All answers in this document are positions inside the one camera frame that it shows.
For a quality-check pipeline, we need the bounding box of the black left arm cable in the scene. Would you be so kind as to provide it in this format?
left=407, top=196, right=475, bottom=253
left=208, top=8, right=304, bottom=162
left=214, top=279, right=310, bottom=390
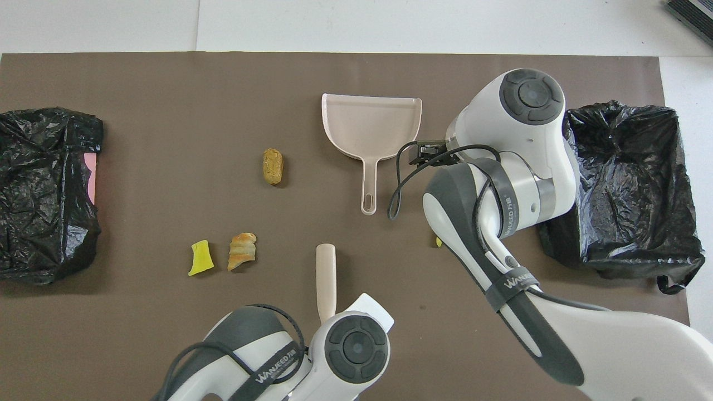
left=156, top=304, right=307, bottom=401

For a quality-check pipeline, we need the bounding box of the beige plastic dustpan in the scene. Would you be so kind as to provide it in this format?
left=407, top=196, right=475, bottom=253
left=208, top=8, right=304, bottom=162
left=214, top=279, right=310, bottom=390
left=321, top=93, right=423, bottom=216

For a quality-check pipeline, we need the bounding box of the dark ribbed device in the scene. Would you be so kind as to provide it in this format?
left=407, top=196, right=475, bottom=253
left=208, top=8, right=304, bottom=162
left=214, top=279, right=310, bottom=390
left=666, top=0, right=713, bottom=48

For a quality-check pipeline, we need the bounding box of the beige hand brush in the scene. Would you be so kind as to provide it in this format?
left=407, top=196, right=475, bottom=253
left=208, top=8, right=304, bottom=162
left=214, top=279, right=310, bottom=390
left=316, top=243, right=338, bottom=324

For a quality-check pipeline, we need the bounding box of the pink plastic bin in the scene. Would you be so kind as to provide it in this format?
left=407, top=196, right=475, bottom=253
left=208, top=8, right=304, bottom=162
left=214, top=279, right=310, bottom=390
left=85, top=153, right=98, bottom=207

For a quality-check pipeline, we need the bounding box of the black trash bag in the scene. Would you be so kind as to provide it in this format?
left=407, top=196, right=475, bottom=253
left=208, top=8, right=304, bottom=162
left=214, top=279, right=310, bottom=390
left=0, top=107, right=104, bottom=286

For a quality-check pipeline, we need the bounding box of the brown table mat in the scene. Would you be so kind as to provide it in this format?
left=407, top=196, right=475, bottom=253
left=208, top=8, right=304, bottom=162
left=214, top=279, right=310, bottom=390
left=0, top=52, right=691, bottom=401

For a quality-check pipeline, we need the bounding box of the small yellow sponge piece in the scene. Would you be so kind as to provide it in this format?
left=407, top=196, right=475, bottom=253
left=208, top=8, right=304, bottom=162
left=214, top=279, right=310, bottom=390
left=188, top=240, right=215, bottom=277

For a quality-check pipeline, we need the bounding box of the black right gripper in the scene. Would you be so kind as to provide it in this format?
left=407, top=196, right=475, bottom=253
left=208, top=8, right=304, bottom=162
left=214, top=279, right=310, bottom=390
left=409, top=142, right=449, bottom=167

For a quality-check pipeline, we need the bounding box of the orange toy croissant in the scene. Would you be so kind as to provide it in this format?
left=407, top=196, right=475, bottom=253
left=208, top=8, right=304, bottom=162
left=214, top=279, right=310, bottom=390
left=227, top=232, right=257, bottom=272

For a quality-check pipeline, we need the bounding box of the black bag lined bin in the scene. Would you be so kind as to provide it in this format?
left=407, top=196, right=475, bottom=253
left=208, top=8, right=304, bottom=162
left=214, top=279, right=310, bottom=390
left=538, top=100, right=705, bottom=295

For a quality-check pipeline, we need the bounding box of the brown toy bread loaf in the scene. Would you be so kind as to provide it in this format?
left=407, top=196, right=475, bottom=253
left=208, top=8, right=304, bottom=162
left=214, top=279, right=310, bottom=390
left=262, top=148, right=284, bottom=186

